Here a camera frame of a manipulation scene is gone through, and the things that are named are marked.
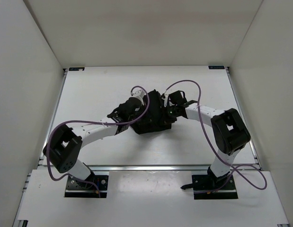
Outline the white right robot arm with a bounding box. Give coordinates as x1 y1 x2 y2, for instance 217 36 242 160
161 91 251 190

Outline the right blue corner label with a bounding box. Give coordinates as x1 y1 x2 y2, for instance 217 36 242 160
208 65 225 70

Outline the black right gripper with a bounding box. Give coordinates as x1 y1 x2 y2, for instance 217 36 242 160
160 105 178 126

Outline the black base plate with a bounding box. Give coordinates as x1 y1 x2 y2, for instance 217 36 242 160
180 175 239 200
64 172 109 199

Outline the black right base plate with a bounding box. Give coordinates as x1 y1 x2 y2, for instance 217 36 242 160
180 175 239 200

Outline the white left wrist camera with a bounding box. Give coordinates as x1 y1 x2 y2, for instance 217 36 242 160
132 89 146 99

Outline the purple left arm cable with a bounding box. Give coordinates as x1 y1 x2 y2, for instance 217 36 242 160
46 85 151 193

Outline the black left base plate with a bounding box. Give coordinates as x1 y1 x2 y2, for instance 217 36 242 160
64 172 109 199

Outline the left blue corner label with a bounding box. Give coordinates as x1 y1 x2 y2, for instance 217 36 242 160
68 67 85 71

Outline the black pleated skirt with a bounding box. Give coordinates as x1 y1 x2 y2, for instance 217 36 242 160
130 89 177 134

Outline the blue corner label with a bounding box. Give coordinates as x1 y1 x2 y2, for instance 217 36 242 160
68 67 85 71
208 65 225 70

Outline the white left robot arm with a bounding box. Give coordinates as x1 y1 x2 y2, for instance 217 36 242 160
43 94 150 188

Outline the aluminium table edge rail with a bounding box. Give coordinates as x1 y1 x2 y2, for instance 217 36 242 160
37 164 258 171

